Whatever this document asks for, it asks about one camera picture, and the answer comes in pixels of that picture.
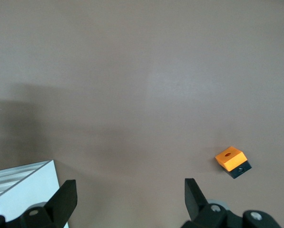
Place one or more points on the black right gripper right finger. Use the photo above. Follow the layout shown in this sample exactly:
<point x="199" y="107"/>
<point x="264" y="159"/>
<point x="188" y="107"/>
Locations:
<point x="196" y="204"/>

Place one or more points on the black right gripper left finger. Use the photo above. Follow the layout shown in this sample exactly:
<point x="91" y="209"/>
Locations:
<point x="58" y="204"/>

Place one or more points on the white drawer cabinet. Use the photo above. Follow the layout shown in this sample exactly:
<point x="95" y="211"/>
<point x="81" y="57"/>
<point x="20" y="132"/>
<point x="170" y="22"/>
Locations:
<point x="25" y="190"/>

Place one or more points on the orange and black button box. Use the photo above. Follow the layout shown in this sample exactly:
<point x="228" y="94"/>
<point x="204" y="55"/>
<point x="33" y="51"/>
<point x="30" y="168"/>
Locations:
<point x="232" y="160"/>

